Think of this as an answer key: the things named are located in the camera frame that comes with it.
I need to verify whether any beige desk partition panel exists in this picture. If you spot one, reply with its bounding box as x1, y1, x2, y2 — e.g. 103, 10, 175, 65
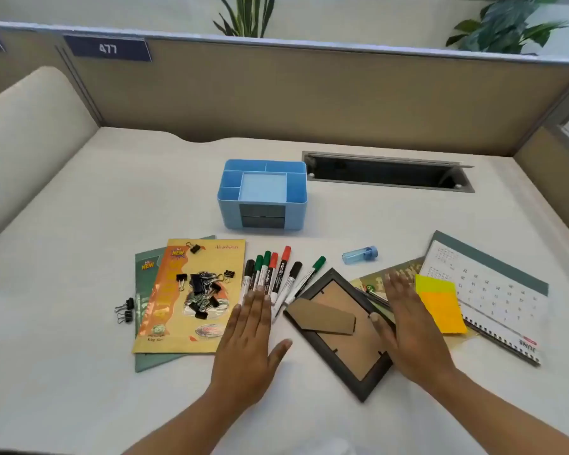
0, 21, 569, 158

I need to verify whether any blue plastic desk organizer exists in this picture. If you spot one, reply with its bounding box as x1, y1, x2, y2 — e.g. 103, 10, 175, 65
217, 159, 309, 232

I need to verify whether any person's right forearm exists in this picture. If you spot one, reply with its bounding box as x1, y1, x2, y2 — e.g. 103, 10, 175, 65
427, 368, 569, 455

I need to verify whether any person's left hand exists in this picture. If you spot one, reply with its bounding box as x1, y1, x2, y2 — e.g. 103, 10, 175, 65
208, 291, 293, 408

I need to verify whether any beige curved side panel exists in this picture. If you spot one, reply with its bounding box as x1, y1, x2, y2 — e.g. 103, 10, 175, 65
0, 65, 100, 254

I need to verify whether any yellow orange sticky note pad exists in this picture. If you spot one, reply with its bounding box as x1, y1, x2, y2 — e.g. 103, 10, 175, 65
415, 274, 469, 336

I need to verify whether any narrow-leaved green plant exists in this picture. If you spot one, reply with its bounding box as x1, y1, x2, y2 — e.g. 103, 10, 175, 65
212, 0, 276, 39

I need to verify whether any person's right hand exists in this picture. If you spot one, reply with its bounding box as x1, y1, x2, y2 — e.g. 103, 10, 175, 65
369, 272, 456, 389

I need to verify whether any broad-leaved green plant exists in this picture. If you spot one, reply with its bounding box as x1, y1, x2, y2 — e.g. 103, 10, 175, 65
445, 0, 569, 56

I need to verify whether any beige side partition panel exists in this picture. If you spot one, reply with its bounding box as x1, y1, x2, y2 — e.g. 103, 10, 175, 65
513, 80, 569, 197

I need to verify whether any orange notebook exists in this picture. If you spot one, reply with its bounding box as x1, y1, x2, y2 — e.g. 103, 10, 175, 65
131, 238, 247, 355

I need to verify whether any white spiral desk calendar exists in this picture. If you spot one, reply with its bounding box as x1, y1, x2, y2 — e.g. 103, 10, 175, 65
418, 230, 550, 367

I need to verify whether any small blue plastic tube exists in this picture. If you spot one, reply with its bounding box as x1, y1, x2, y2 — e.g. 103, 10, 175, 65
342, 246, 378, 265

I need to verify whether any green notebook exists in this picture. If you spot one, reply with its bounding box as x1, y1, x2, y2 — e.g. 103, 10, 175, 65
134, 235, 218, 374

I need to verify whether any row of whiteboard markers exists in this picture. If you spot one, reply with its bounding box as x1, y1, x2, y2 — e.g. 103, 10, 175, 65
239, 246, 327, 323

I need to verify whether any green printed booklet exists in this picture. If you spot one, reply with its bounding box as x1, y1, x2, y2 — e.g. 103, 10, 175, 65
349, 257, 428, 323

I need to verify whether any pile of black binder clips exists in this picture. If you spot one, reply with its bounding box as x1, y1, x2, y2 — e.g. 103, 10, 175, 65
176, 242, 236, 321

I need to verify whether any person's left forearm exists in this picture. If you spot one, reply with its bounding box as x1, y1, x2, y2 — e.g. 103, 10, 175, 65
122, 385, 253, 455

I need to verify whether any black picture frame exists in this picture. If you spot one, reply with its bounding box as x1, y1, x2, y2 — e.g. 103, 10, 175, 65
283, 267, 395, 403

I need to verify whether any metal desk cable slot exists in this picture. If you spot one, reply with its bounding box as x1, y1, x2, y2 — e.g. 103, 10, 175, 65
302, 151, 475, 194

